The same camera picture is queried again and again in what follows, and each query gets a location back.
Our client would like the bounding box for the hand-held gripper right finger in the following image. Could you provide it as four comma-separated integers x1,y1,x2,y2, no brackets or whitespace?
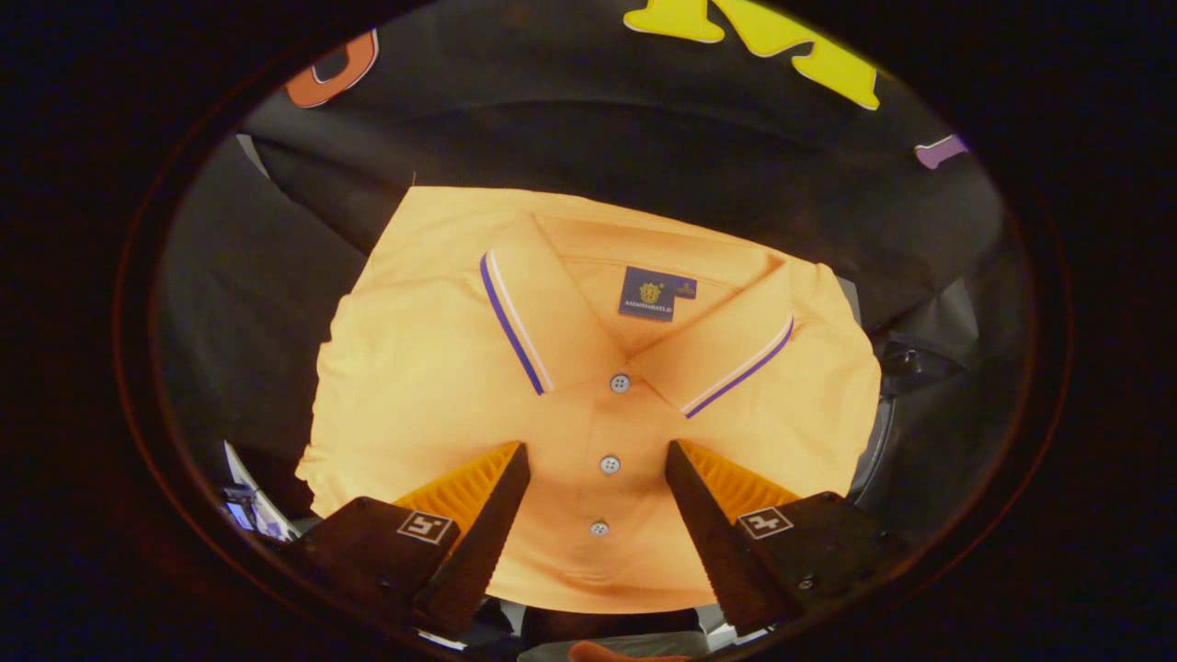
665,439,907,637

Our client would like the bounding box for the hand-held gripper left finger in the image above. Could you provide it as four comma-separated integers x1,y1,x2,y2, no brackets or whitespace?
285,441,532,635

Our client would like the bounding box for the orange polo shirt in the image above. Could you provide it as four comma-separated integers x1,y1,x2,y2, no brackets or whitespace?
294,186,884,615

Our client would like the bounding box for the black backdrop cloth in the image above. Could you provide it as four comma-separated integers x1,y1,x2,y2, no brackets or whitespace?
156,0,1031,525

